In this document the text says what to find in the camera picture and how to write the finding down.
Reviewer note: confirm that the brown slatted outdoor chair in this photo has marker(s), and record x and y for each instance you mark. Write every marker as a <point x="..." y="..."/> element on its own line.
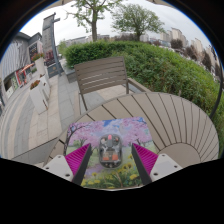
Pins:
<point x="100" y="75"/>

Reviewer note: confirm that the transparent grey computer mouse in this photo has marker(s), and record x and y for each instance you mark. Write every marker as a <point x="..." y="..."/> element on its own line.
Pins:
<point x="110" y="151"/>

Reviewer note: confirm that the white planter with orange flowers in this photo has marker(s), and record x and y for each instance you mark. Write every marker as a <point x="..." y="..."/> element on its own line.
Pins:
<point x="37" y="98"/>

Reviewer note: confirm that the sparse leaning tree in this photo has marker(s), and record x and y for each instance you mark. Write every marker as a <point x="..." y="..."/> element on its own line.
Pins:
<point x="94" y="26"/>

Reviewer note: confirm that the tall grey sign pillar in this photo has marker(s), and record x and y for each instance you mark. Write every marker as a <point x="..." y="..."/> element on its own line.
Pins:
<point x="49" y="43"/>

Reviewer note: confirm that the green trimmed hedge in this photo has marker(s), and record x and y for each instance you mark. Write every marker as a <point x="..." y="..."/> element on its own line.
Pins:
<point x="160" y="66"/>

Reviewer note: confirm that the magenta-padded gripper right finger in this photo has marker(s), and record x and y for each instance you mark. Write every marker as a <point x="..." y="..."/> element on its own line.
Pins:
<point x="163" y="165"/>

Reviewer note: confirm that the grey storefront building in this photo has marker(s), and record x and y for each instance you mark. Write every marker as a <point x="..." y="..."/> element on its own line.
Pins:
<point x="15" y="63"/>

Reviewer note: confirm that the round leafy tree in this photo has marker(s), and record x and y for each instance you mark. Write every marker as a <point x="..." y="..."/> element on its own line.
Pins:
<point x="136" y="20"/>

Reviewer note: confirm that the beige apartment towers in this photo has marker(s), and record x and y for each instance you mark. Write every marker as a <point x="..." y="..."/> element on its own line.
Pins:
<point x="176" y="35"/>

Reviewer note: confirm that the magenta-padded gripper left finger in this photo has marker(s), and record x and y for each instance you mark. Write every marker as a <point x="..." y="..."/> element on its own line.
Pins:
<point x="60" y="165"/>

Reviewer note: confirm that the curved dark parasol pole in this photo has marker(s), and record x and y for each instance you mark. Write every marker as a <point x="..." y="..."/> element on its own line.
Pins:
<point x="220" y="86"/>

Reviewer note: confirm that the white planter with pink flowers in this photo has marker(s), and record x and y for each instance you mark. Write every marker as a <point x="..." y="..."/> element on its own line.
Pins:
<point x="40" y="66"/>

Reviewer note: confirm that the flower print mouse pad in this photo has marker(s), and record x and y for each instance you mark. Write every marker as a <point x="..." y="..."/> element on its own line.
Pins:
<point x="133" y="133"/>

